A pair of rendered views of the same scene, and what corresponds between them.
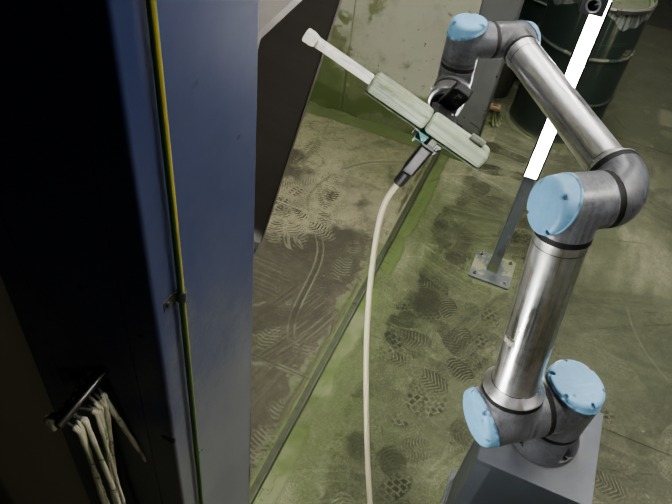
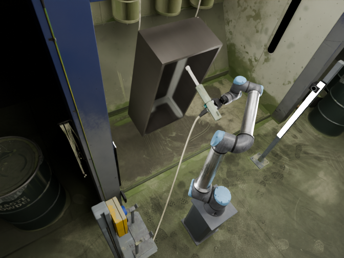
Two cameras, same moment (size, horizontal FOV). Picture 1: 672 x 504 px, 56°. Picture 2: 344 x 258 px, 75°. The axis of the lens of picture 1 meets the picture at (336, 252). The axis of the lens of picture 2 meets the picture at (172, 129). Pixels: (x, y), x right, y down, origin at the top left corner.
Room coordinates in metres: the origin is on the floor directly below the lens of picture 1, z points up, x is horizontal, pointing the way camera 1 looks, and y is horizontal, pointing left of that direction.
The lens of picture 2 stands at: (0.02, -0.63, 2.61)
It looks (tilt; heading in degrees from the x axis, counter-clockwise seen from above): 52 degrees down; 32
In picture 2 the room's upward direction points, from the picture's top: 11 degrees clockwise
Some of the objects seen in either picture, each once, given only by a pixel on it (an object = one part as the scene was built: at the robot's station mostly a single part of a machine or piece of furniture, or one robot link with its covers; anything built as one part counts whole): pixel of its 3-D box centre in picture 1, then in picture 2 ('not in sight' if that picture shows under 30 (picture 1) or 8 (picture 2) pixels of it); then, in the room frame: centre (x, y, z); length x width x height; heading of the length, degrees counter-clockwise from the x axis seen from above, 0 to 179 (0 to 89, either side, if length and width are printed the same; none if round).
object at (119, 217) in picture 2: not in sight; (117, 218); (0.19, -0.31, 1.42); 0.12 x 0.06 x 0.26; 73
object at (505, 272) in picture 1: (492, 269); (259, 160); (2.23, -0.77, 0.01); 0.20 x 0.20 x 0.01; 73
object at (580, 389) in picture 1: (564, 399); (219, 197); (0.95, -0.64, 0.83); 0.17 x 0.15 x 0.18; 111
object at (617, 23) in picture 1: (576, 60); (342, 105); (3.69, -1.27, 0.44); 0.59 x 0.58 x 0.89; 178
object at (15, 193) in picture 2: not in sight; (23, 187); (-0.06, 0.81, 0.44); 0.59 x 0.58 x 0.89; 144
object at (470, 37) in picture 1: (467, 42); (239, 85); (1.53, -0.25, 1.46); 0.12 x 0.09 x 0.12; 111
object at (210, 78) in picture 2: not in sight; (166, 94); (2.17, 0.93, 0.11); 2.70 x 0.02 x 0.13; 163
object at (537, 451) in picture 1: (548, 426); (215, 203); (0.95, -0.64, 0.69); 0.19 x 0.19 x 0.10
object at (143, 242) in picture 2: not in sight; (136, 230); (0.29, -0.33, 0.95); 0.26 x 0.15 x 0.32; 73
